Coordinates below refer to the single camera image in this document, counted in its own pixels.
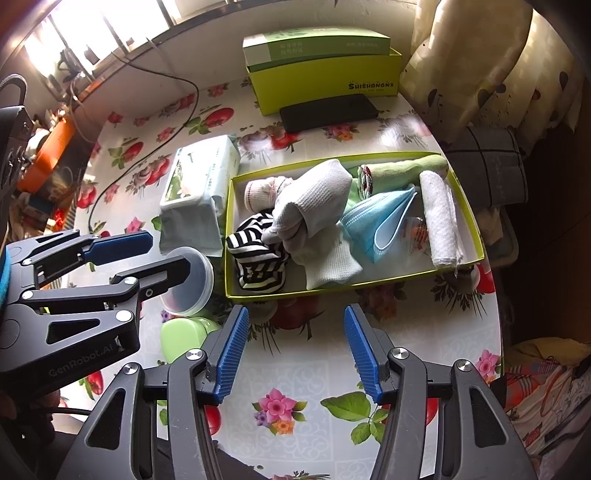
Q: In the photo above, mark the green square case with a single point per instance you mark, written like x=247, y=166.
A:
x=180, y=337

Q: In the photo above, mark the green-rimmed box lid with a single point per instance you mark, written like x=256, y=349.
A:
x=406, y=272

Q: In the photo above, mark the white and green carton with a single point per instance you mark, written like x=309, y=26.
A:
x=314, y=46

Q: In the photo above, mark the blue face mask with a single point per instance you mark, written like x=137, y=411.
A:
x=369, y=221

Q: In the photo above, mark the green wet wipes pack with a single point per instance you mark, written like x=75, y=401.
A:
x=198, y=184

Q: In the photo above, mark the white towel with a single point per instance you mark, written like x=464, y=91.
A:
x=438, y=217

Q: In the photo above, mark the grey sock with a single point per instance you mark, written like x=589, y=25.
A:
x=314, y=194

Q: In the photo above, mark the clear round plastic container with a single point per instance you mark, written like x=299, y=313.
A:
x=198, y=286

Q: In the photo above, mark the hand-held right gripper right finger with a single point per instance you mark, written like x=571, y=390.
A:
x=364, y=355

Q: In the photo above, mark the clear plastic bag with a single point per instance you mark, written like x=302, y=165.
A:
x=415, y=230

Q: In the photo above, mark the window frame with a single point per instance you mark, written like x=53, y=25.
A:
x=115, y=32

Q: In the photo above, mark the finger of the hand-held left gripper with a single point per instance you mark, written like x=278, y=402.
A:
x=171, y=270
x=120, y=244

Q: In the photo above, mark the orange tray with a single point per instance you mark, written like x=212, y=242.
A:
x=46, y=152

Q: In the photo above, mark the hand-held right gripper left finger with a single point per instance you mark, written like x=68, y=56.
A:
x=231, y=355

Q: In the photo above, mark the green sock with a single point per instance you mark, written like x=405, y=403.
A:
x=397, y=173

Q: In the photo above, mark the cream thin-striped sock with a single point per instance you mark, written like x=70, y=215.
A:
x=258, y=194

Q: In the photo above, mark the grey plaid cloth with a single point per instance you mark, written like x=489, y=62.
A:
x=489, y=170

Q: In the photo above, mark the colourful printed blanket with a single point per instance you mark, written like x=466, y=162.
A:
x=540, y=401

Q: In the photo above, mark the person's left hand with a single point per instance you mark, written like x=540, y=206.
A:
x=27, y=415

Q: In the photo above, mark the black phone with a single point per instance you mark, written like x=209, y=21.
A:
x=328, y=113

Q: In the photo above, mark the beige patterned curtain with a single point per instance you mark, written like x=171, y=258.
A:
x=485, y=60

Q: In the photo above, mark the yellow-green cardboard box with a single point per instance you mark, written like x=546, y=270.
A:
x=300, y=92

